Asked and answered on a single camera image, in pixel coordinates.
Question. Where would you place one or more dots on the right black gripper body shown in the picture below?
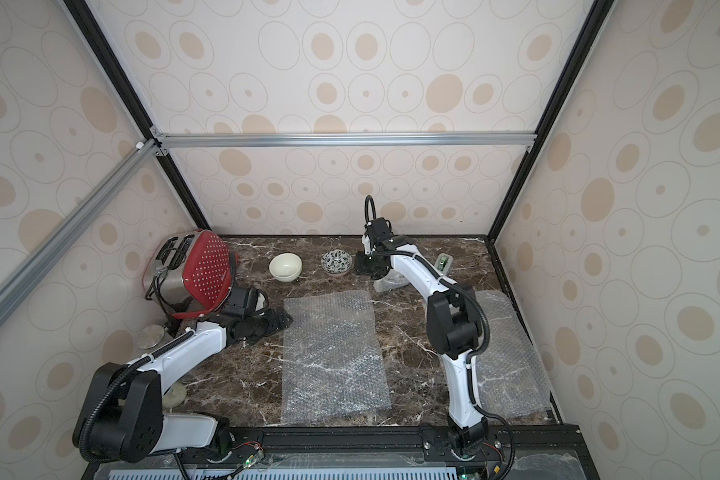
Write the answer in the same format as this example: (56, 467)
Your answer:
(366, 264)

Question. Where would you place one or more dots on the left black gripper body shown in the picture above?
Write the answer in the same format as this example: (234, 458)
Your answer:
(263, 324)

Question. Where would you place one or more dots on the black white patterned bowl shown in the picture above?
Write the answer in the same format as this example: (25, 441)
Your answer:
(337, 262)

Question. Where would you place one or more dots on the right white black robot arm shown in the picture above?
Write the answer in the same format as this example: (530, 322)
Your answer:
(457, 330)

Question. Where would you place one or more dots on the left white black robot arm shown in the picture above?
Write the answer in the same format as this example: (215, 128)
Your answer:
(123, 418)

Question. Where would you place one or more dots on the white green small device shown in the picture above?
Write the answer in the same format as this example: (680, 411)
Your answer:
(444, 263)

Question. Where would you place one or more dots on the plain cream bowl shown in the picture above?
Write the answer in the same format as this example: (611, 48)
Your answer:
(286, 267)

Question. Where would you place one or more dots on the red silver toaster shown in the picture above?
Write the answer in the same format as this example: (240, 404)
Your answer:
(190, 275)

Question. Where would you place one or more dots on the upper glass jar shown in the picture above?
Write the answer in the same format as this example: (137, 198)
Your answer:
(152, 337)

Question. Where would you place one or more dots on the glass jar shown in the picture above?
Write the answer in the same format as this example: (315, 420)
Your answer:
(174, 396)
(152, 337)

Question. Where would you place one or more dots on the lower glass jar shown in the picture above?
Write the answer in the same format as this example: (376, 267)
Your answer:
(174, 396)

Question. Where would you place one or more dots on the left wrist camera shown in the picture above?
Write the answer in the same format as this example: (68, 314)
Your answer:
(245, 302)

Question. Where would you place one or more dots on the horizontal aluminium frame bar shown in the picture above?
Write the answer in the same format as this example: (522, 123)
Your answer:
(330, 140)

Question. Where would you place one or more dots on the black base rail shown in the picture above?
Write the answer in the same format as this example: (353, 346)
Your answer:
(423, 452)

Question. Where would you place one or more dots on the diagonal aluminium frame bar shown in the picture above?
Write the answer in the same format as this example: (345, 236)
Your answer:
(16, 287)

